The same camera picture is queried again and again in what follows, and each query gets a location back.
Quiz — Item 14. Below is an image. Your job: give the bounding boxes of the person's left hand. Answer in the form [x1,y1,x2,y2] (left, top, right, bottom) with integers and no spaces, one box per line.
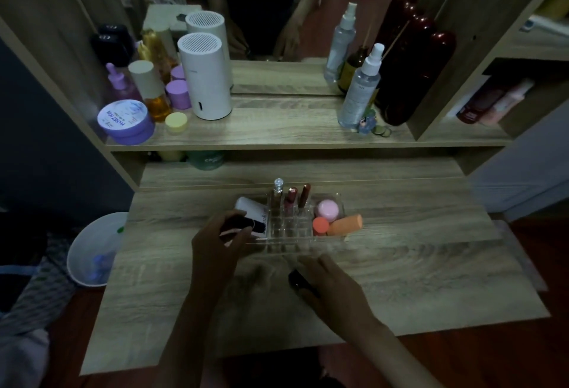
[191,209,255,303]

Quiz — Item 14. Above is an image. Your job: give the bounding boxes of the person's right hand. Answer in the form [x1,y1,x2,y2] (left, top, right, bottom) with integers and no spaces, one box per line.
[295,254,379,342]

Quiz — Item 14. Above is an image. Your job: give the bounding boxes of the black lipstick tube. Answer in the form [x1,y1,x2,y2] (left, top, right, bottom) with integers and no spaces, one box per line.
[221,215,267,235]

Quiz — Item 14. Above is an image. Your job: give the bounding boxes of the small black cosmetic case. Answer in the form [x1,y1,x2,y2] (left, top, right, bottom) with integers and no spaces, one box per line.
[288,269,320,299]

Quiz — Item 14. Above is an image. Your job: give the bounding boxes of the person's right forearm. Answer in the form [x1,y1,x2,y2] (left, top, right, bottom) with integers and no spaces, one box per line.
[349,318,445,388]

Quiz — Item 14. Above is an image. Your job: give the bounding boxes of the person's left forearm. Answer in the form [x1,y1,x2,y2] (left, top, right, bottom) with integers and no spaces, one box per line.
[153,292,223,388]

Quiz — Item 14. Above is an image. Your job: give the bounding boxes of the white cosmetic tube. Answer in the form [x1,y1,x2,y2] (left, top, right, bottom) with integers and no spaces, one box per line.
[234,197,272,238]

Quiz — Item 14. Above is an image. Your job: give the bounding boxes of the clear acrylic makeup organizer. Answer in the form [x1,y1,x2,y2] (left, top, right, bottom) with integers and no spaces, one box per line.
[242,191,358,254]

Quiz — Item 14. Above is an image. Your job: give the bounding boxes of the orange makeup sponge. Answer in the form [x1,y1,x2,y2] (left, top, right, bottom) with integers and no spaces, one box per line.
[327,214,364,237]

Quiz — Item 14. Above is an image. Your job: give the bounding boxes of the silver-capped perfume vial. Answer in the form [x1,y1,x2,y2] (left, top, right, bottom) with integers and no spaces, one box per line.
[271,178,285,219]

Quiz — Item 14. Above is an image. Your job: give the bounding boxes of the pink round powder puff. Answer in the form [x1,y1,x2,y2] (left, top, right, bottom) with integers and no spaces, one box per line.
[317,199,340,223]

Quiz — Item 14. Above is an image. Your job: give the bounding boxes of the pink lip gloss tube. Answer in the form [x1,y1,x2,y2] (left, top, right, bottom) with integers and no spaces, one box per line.
[284,186,298,219]

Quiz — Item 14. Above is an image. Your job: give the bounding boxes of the dark red lip gloss tube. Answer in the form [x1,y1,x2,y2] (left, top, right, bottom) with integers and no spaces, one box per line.
[298,184,312,217]

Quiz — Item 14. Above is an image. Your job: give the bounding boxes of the green jar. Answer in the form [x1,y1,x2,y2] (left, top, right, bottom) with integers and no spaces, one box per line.
[187,150,225,171]

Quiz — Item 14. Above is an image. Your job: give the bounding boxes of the wooden vanity shelf unit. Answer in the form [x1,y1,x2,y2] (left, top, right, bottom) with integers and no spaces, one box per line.
[0,0,569,193]

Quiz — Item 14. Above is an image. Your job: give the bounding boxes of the small yellow jar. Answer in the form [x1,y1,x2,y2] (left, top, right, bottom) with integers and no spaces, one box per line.
[165,112,188,134]

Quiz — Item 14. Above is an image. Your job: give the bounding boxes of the small blue flower charm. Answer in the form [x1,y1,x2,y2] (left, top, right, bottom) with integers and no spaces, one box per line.
[358,110,378,135]

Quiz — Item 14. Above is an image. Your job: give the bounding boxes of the white waste bin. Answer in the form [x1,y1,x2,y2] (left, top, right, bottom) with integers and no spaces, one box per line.
[67,212,130,288]

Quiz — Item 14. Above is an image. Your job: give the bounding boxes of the small purple jar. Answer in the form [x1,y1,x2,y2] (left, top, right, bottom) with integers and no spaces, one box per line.
[165,79,192,110]

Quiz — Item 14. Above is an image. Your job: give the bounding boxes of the white cylindrical humidifier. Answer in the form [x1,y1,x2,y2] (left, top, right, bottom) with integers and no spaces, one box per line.
[177,32,233,121]

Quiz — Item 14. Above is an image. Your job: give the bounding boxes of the large purple cream jar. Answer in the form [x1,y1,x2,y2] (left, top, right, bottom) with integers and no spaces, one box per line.
[97,99,156,146]

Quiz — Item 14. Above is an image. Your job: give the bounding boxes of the amber bottle with beige cap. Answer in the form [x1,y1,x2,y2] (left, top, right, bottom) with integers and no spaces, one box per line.
[128,60,173,123]

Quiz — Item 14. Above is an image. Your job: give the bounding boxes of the clear spray bottle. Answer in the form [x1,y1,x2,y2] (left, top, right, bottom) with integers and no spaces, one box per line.
[337,43,386,130]

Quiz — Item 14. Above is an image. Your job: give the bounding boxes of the purple dropper bottle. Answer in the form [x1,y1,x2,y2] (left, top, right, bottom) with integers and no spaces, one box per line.
[105,62,143,103]

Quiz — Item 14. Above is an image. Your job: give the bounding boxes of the amber reed diffuser bottle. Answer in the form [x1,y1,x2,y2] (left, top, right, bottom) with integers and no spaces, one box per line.
[337,22,410,94]

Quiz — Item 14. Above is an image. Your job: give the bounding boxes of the large dark red bottle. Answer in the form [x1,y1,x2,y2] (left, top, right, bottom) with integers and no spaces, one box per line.
[375,30,458,127]

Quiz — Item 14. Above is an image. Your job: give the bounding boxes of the patterned grey cloth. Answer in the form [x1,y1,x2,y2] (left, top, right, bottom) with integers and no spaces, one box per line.
[0,232,78,339]

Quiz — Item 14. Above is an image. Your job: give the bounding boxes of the vanity mirror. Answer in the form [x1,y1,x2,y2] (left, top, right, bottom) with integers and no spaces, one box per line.
[58,0,450,96]

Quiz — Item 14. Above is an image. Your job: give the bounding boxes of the black compact case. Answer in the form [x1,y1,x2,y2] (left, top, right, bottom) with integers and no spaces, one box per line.
[90,33,130,68]

